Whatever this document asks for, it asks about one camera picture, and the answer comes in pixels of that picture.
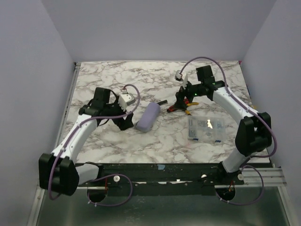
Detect purple cable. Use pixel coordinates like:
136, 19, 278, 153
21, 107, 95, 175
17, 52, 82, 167
180, 56, 279, 206
48, 84, 142, 207

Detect black comb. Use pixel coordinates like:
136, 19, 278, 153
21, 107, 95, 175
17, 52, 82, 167
158, 100, 168, 106

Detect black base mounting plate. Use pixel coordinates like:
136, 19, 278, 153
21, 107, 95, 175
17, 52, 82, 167
79, 163, 244, 196

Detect purple umbrella case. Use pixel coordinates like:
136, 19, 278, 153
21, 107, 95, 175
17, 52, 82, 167
135, 102, 160, 132

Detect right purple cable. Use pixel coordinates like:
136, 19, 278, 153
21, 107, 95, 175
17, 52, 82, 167
180, 56, 279, 206

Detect clear plastic screw box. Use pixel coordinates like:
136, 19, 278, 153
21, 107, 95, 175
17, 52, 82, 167
188, 115, 226, 143

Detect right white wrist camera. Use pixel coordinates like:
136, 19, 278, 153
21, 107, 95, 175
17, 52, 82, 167
174, 71, 188, 89

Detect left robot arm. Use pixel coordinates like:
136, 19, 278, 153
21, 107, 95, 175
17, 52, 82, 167
39, 88, 135, 200

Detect red handled pliers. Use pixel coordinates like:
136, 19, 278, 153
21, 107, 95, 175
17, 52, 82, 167
166, 98, 190, 113

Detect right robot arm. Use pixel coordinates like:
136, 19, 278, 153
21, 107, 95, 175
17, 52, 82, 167
173, 66, 272, 184

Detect aluminium rail frame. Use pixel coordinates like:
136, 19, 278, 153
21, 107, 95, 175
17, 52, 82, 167
242, 168, 287, 187

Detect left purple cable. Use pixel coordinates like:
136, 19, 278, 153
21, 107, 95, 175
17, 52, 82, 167
48, 84, 142, 207

